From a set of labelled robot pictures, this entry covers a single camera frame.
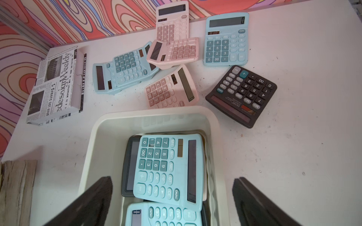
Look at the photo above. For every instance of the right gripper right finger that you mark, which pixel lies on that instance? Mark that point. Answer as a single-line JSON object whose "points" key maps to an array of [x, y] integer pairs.
{"points": [[256, 209]]}

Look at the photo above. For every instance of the white plastic storage box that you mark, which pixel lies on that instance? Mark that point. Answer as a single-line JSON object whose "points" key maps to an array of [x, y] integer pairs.
{"points": [[109, 137]]}

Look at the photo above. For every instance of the black calculator front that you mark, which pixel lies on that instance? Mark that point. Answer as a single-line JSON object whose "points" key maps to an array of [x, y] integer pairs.
{"points": [[129, 166]]}

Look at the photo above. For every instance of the light blue calculator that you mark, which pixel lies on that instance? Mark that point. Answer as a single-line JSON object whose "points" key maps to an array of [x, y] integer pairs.
{"points": [[170, 169], [160, 214], [226, 40], [124, 71]]}

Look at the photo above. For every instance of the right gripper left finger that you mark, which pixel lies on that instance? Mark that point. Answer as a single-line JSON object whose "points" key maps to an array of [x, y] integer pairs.
{"points": [[89, 209]]}

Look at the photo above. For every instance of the orange paperback book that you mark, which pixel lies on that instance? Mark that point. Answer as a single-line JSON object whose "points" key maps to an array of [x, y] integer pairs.
{"points": [[17, 184]]}

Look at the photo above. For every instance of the light blue calculator front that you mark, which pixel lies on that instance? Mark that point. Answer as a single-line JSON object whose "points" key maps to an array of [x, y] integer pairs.
{"points": [[160, 214]]}

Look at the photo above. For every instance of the black calculator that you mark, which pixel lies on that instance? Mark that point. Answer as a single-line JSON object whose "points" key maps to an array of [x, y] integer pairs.
{"points": [[129, 166], [242, 95]]}

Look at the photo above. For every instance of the pink calculator behind box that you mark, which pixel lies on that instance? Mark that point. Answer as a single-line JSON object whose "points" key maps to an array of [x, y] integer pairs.
{"points": [[176, 89]]}

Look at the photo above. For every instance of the pink calculator back tilted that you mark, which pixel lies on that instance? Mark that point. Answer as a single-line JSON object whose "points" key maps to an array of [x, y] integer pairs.
{"points": [[165, 55]]}

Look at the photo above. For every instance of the pink calculator back top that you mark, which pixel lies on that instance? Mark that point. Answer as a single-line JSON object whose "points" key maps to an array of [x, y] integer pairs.
{"points": [[172, 21]]}

